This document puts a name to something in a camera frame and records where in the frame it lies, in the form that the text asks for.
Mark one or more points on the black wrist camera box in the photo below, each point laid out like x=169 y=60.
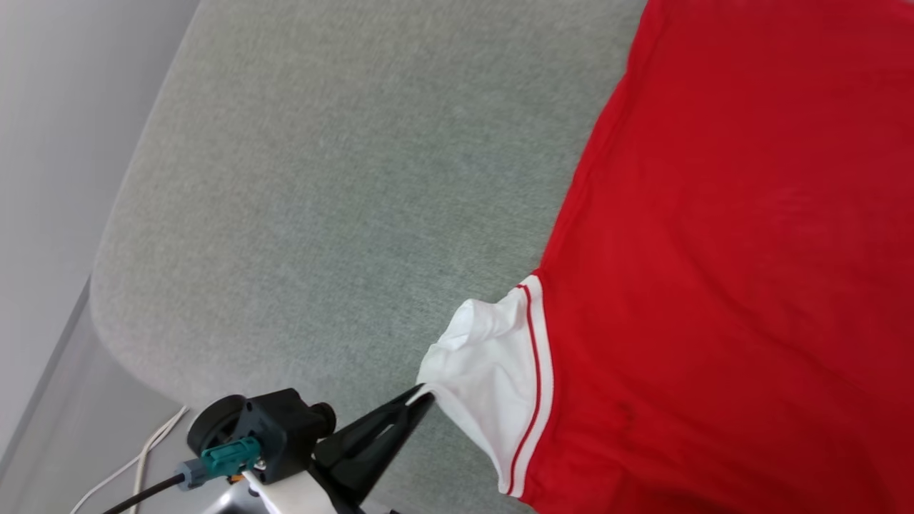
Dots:
x=282 y=421

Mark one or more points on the red garment with white sleeves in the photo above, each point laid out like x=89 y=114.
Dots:
x=714 y=250

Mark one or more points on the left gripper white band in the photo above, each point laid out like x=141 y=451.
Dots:
x=293 y=500

